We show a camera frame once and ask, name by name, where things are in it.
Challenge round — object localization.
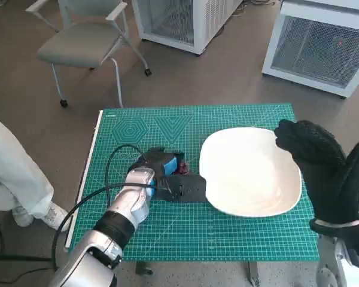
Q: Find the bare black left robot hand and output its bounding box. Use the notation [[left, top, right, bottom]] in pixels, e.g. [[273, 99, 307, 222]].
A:
[[137, 148, 186, 177]]

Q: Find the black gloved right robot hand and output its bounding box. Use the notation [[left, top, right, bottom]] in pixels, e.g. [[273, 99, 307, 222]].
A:
[[273, 119, 359, 225]]

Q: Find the red toy grape bunch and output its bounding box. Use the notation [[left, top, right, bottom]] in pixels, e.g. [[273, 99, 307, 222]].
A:
[[177, 160, 191, 176]]

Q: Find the white plate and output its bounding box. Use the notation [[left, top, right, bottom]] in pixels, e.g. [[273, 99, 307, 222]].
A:
[[199, 127, 302, 218]]

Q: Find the green cutting mat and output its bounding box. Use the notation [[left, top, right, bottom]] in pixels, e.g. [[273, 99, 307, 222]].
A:
[[65, 103, 320, 261]]

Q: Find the metal table leg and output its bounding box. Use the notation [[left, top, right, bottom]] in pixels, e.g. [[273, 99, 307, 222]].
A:
[[136, 260, 154, 276], [247, 261, 261, 287]]

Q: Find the white mesh-sided cabinet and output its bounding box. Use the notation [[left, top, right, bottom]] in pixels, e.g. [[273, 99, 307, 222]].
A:
[[261, 0, 359, 99], [131, 0, 245, 56]]

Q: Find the grey chair with castors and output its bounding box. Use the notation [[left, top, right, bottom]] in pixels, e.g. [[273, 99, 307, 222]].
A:
[[25, 0, 153, 108]]

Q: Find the person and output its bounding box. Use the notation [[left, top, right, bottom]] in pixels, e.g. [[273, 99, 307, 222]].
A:
[[0, 111, 70, 233]]

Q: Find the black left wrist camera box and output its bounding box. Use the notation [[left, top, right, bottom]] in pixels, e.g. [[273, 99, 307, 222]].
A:
[[154, 175, 208, 204]]

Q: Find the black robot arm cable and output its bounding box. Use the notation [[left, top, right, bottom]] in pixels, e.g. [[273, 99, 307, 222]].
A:
[[51, 144, 156, 270]]

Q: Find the black floor cable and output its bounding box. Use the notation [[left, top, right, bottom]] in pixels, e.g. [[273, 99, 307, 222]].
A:
[[0, 219, 54, 270]]

